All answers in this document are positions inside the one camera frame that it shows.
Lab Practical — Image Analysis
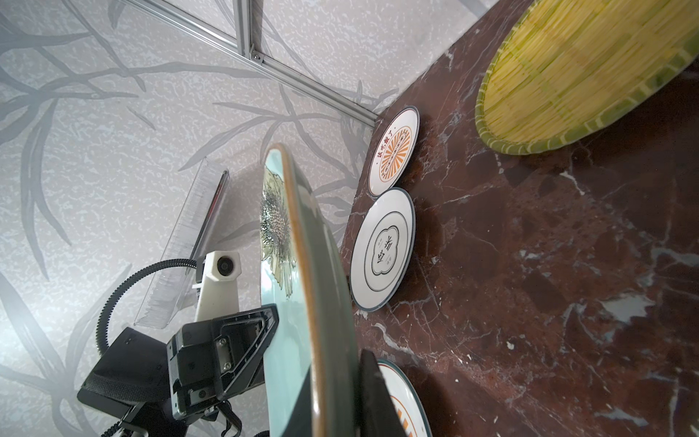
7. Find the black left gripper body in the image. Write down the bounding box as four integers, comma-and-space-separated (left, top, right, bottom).
78, 328, 175, 436

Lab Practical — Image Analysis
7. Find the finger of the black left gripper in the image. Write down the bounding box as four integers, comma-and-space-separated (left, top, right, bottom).
167, 304, 280, 421

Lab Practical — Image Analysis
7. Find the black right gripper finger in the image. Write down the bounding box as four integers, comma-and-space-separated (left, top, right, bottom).
359, 350, 407, 437

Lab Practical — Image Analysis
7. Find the light green flower plate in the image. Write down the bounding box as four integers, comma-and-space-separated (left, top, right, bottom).
260, 144, 360, 436

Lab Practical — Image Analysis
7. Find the near orange sunburst plate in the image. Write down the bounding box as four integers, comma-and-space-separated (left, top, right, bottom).
378, 360, 433, 437

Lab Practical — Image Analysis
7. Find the orange sunburst plate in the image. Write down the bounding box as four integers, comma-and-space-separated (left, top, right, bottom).
368, 106, 420, 198
378, 360, 433, 437

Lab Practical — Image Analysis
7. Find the white plate with green rim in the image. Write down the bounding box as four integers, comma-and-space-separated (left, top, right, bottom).
349, 188, 416, 312

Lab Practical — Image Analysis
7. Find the far orange sunburst plate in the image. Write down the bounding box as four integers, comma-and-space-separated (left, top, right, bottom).
368, 106, 420, 198

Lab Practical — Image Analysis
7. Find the yellow green woven plate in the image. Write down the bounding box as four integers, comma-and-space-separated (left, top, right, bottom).
475, 1, 698, 155

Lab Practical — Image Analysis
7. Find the clear plastic wall shelf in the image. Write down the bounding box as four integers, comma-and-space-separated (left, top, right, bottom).
135, 160, 229, 330

